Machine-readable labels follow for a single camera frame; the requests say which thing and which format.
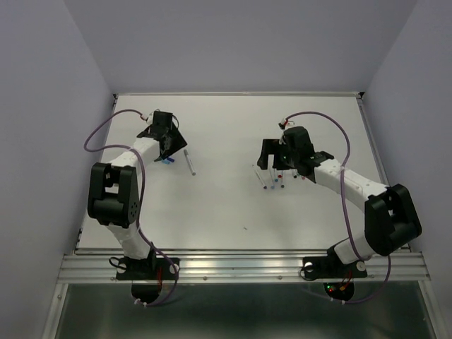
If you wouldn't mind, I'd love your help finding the grey marker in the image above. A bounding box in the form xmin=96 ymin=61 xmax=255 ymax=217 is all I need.
xmin=184 ymin=149 xmax=196 ymax=176

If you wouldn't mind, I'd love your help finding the purple marker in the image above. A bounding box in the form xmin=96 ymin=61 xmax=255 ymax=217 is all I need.
xmin=251 ymin=165 xmax=268 ymax=189

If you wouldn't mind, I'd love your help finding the light blue marker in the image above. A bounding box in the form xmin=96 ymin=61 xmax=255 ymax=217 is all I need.
xmin=268 ymin=169 xmax=275 ymax=189

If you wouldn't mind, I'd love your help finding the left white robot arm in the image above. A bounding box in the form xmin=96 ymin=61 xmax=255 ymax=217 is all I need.
xmin=83 ymin=109 xmax=187 ymax=263

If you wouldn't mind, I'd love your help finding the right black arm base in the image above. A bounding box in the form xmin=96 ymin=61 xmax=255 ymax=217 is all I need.
xmin=299 ymin=248 xmax=368 ymax=303

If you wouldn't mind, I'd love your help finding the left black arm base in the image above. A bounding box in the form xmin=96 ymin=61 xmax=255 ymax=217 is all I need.
xmin=108 ymin=252 xmax=180 ymax=307

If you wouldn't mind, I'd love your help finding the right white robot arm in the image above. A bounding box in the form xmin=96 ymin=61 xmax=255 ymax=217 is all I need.
xmin=257 ymin=126 xmax=422 ymax=266

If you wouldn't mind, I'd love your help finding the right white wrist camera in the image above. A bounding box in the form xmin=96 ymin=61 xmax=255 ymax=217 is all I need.
xmin=278 ymin=118 xmax=296 ymax=131

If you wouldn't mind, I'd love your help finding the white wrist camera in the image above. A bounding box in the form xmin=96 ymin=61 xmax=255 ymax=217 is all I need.
xmin=141 ymin=112 xmax=154 ymax=124
xmin=278 ymin=118 xmax=296 ymax=131

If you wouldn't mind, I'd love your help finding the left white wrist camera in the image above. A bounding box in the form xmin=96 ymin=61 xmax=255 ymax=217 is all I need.
xmin=141 ymin=112 xmax=154 ymax=124

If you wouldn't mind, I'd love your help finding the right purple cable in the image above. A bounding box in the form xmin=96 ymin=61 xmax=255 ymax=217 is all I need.
xmin=285 ymin=111 xmax=393 ymax=307

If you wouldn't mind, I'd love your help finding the purple cable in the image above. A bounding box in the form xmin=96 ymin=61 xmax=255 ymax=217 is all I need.
xmin=83 ymin=109 xmax=179 ymax=308
xmin=285 ymin=111 xmax=393 ymax=307

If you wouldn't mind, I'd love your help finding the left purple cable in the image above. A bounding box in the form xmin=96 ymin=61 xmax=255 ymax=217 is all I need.
xmin=83 ymin=109 xmax=179 ymax=308

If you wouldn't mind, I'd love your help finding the aluminium front rail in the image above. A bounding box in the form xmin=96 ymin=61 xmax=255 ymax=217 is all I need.
xmin=42 ymin=247 xmax=450 ymax=338

